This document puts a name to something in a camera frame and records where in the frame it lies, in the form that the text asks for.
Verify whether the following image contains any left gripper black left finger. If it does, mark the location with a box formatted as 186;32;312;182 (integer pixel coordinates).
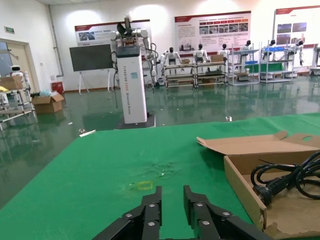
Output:
92;186;163;240

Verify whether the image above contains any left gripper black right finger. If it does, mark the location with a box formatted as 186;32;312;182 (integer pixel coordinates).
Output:
183;185;273;240

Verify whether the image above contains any black power cord with plug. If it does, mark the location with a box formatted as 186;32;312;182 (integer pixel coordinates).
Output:
250;151;320;207

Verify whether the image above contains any torn-edged open cardboard box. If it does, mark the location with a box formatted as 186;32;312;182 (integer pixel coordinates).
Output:
196;130;320;240

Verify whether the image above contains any red box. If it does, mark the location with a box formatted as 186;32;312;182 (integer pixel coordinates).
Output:
51;81;65;95

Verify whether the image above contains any green table cloth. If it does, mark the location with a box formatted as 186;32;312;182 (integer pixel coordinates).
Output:
0;112;320;240

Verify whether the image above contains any white strip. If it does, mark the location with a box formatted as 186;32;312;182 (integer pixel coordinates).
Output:
79;129;97;138

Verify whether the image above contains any open cardboard carton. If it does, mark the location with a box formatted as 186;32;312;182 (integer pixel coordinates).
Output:
31;93;65;115

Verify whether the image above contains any grey metal shelf rack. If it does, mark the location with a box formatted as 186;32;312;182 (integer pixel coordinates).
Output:
258;41;299;84
228;42;261;86

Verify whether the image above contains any green sheet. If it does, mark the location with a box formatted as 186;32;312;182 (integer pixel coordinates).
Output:
259;62;285;74

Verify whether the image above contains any white humanoid robot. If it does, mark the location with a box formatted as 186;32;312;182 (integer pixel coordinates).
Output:
238;39;254;62
266;39;278;61
193;43;210;63
160;46;181;76
216;42;231;61
293;38;306;67

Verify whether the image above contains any black display on stand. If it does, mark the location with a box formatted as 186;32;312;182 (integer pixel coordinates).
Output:
69;44;115;95

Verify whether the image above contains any closed cardboard carton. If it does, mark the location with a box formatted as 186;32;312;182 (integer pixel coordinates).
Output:
0;76;25;91

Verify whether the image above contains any white machine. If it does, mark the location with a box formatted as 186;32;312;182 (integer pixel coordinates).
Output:
309;42;320;76

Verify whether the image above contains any small round-headed white robot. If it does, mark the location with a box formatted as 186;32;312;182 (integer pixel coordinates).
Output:
5;64;31;88

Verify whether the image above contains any pipe-frame workbench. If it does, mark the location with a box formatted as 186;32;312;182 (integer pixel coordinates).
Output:
194;60;229;88
162;63;196;88

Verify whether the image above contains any white pipe-frame rack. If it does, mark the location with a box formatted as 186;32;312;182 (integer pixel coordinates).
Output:
0;84;38;131

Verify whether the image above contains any wide wall poster photo row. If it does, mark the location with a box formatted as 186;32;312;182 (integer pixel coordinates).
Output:
174;10;252;55

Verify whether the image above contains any white wall pipe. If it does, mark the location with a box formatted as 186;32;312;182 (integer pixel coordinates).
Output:
47;4;65;77

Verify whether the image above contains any wall poster with robot photo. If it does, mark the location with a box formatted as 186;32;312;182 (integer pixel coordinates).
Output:
74;19;152;48

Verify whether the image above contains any beige door with frame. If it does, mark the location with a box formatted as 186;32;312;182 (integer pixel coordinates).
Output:
0;38;40;93

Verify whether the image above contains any wall poster with dark photos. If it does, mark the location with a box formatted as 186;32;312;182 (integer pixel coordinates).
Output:
273;4;320;48

